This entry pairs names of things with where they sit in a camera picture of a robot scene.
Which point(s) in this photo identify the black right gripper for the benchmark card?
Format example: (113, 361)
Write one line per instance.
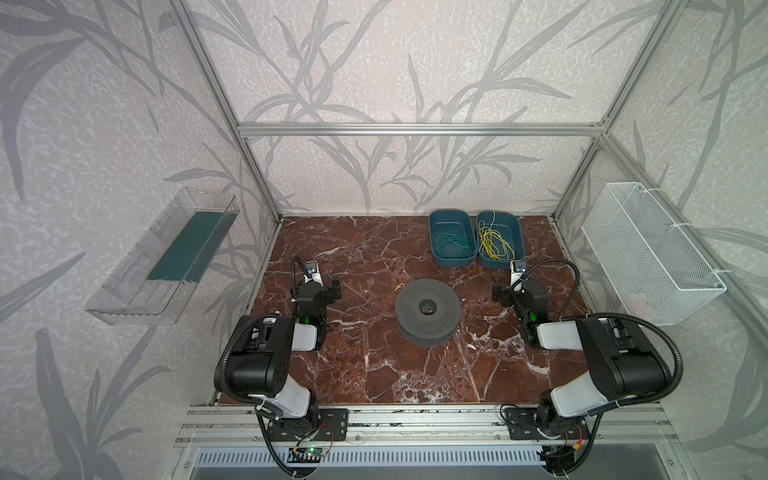
(517, 294)

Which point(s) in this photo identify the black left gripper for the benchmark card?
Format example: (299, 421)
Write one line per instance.
(317, 291)

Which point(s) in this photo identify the dark grey foam spool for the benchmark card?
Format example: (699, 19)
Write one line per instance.
(428, 312)

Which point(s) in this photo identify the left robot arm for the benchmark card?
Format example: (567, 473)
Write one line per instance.
(254, 367)

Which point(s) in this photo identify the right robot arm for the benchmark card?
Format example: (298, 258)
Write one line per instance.
(629, 360)

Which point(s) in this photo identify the right teal plastic bin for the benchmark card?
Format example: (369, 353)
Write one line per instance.
(499, 239)

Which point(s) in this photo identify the teal plastic bin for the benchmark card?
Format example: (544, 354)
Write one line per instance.
(452, 238)
(499, 239)

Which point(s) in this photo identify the left teal plastic bin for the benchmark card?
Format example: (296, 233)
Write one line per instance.
(452, 238)

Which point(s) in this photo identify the pink object in basket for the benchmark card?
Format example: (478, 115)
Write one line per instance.
(638, 305)

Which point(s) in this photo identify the green circuit board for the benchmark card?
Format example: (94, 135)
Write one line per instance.
(308, 455)

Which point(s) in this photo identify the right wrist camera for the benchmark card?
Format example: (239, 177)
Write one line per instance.
(517, 272)

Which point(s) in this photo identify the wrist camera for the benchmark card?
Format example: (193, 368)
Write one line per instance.
(517, 272)
(312, 273)

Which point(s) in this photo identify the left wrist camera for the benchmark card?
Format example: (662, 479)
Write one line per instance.
(312, 273)

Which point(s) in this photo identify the white wire mesh basket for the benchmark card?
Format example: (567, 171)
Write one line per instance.
(642, 249)

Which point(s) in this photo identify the clear plastic wall tray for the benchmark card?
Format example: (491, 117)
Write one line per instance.
(155, 281)

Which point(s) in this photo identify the aluminium frame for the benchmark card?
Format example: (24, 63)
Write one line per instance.
(600, 133)

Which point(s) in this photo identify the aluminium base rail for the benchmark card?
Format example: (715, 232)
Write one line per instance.
(411, 435)

